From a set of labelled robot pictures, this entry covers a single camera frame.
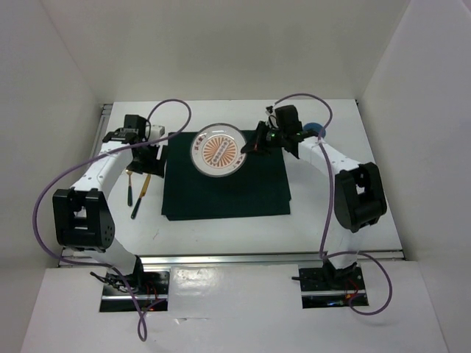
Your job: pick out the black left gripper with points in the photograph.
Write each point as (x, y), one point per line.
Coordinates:
(154, 167)

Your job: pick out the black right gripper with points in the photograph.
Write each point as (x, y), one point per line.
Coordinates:
(257, 143)

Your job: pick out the gold knife green handle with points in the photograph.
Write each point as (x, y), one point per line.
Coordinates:
(141, 196)

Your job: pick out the white plate orange sunburst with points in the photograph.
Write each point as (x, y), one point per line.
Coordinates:
(216, 150)

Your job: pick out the dark green cloth placemat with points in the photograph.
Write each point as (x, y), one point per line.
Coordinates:
(259, 188)

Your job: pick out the blue plastic cup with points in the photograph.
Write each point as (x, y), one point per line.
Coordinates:
(314, 128)

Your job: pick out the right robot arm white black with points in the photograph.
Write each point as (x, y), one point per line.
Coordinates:
(356, 196)

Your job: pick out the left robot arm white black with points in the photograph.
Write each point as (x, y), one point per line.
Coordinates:
(82, 217)

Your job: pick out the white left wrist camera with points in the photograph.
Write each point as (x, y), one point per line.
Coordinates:
(154, 132)

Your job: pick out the aluminium left side rail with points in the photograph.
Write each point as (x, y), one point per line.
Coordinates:
(103, 122)

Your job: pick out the aluminium front table rail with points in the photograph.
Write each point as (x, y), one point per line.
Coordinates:
(158, 263)

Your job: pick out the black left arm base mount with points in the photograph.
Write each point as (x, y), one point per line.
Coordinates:
(151, 293)

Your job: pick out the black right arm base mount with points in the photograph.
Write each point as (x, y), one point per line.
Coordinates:
(317, 292)

